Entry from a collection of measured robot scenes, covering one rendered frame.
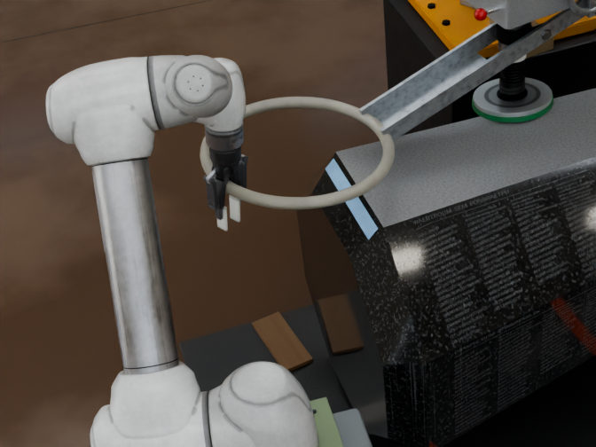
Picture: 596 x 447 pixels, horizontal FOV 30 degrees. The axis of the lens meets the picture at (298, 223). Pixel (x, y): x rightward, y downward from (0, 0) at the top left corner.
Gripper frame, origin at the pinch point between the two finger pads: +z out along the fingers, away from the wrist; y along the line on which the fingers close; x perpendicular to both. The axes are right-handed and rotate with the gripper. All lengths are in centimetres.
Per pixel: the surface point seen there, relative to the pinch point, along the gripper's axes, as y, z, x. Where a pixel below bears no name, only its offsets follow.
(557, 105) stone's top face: 87, -6, -41
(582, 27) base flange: 139, -3, -21
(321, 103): 43.0, -9.6, 5.4
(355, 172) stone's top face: 34.2, 0.2, -12.9
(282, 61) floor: 175, 76, 133
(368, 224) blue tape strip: 21.4, 3.0, -26.9
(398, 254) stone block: 19.6, 6.1, -37.5
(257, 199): -0.2, -9.0, -10.0
